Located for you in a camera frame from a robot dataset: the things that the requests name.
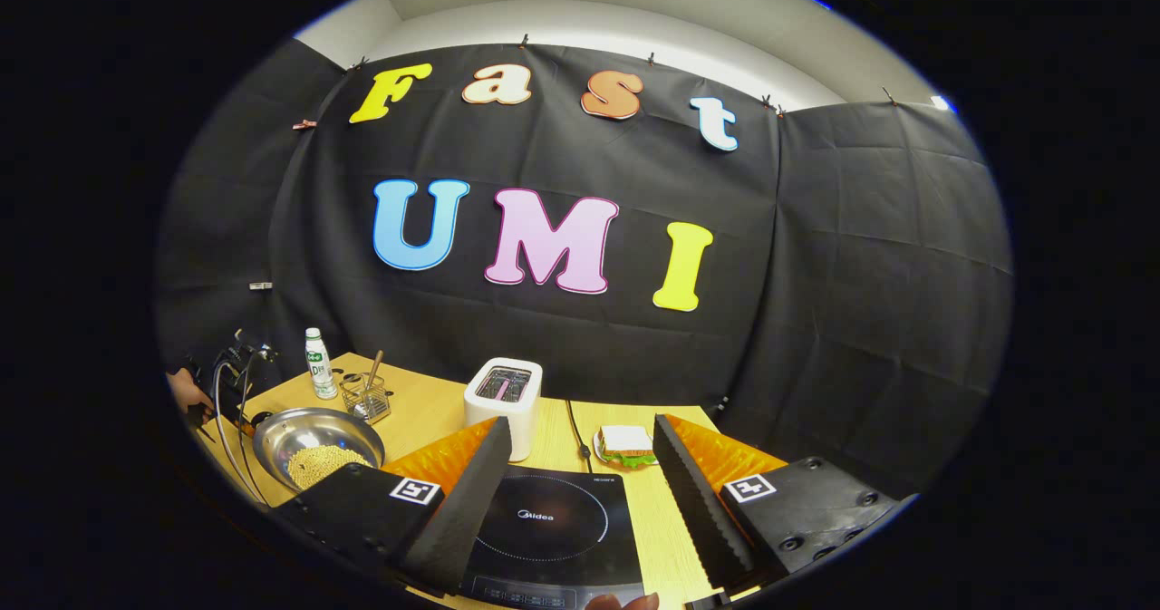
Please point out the white toaster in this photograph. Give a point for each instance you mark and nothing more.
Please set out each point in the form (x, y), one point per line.
(517, 411)

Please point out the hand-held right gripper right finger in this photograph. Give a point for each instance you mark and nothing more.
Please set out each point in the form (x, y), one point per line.
(702, 510)

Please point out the black induction cooktop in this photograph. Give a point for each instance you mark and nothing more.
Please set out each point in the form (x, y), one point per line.
(553, 547)

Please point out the toast lettuce sandwich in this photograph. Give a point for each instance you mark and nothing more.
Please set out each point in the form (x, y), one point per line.
(625, 440)

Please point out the glass utensil holder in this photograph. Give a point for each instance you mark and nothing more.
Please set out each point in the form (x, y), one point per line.
(372, 403)

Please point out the white sandwich plate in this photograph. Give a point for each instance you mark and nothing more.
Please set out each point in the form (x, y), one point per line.
(597, 445)

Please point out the stainless steel pot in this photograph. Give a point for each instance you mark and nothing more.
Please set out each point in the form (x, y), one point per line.
(308, 433)

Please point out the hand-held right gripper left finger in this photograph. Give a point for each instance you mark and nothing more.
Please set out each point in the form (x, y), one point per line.
(462, 515)

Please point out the pile of yellow soybeans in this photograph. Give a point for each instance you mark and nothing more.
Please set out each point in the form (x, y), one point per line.
(326, 465)

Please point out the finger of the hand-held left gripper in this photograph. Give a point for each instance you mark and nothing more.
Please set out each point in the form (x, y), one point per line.
(256, 419)

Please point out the white plastic drink bottle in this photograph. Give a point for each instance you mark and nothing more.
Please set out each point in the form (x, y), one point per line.
(319, 374)

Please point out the black backdrop cloth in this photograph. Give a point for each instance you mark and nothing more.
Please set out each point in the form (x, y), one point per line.
(562, 347)

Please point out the ceiling light panel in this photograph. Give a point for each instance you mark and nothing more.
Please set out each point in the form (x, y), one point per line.
(941, 102)

